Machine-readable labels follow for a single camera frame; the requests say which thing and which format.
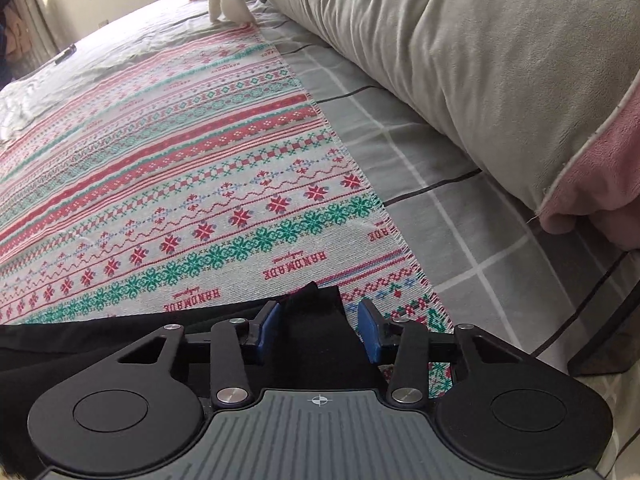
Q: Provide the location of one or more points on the black pants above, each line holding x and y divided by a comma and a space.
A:
320, 325

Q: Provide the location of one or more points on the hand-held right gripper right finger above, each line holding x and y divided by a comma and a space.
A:
370, 334

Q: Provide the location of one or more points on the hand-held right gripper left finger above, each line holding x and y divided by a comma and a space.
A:
270, 332

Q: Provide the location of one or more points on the grey plush long pillow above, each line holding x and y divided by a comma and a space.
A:
475, 60

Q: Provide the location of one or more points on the small black device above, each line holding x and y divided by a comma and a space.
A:
65, 54

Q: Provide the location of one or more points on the patterned beige curtain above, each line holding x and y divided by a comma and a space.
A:
37, 15

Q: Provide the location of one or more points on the grey checked bed sheet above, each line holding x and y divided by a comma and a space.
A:
425, 160

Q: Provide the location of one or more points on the red green patterned blanket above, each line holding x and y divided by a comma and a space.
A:
190, 175

